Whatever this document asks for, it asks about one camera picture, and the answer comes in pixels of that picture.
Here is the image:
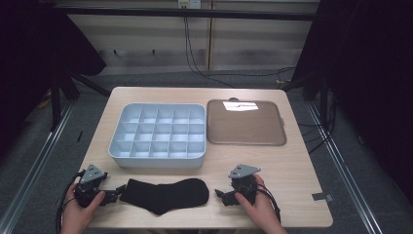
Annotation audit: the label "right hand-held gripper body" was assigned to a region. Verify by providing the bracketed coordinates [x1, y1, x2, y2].
[228, 164, 261, 207]

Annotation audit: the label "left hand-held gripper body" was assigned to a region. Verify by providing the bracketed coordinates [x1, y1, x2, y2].
[73, 164, 108, 209]

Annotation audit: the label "light blue compartment storage box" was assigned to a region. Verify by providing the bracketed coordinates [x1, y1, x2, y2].
[107, 102, 207, 170]

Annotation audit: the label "black sock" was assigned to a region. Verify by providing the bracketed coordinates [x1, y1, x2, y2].
[119, 177, 210, 216]

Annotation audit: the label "person's right hand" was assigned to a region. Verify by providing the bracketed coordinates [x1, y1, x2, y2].
[234, 174, 282, 228]

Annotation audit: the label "person's left hand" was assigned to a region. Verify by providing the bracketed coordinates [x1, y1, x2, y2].
[60, 183, 107, 230]

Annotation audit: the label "brown flat box lid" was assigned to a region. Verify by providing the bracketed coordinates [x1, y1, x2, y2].
[206, 98, 287, 147]

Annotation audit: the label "grey tape piece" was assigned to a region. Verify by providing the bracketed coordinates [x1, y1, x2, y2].
[311, 192, 334, 203]

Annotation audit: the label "black metal stand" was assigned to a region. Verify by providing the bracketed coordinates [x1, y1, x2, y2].
[281, 73, 329, 129]
[48, 71, 112, 133]

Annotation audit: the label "dark curtain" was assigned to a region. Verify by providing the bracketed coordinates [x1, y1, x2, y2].
[291, 0, 413, 205]
[0, 0, 107, 160]

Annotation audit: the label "black horizontal bar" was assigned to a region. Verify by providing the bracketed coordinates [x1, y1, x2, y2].
[53, 7, 320, 22]

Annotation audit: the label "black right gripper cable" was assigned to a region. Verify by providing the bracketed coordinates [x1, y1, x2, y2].
[256, 183, 282, 223]

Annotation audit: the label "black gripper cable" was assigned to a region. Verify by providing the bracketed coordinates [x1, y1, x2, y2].
[256, 183, 282, 223]
[56, 170, 86, 234]

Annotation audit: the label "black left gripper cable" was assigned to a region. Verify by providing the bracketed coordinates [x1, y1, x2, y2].
[56, 170, 86, 234]

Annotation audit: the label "metal floor rail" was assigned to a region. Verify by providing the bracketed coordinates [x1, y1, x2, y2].
[306, 101, 385, 234]
[0, 102, 75, 234]

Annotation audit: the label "black floor cables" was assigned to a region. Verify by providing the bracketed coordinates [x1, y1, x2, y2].
[297, 90, 338, 156]

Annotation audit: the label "black wall cables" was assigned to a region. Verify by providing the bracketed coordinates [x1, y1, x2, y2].
[183, 8, 297, 90]

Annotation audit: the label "white wall socket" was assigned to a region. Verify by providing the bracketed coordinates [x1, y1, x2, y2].
[177, 0, 203, 10]

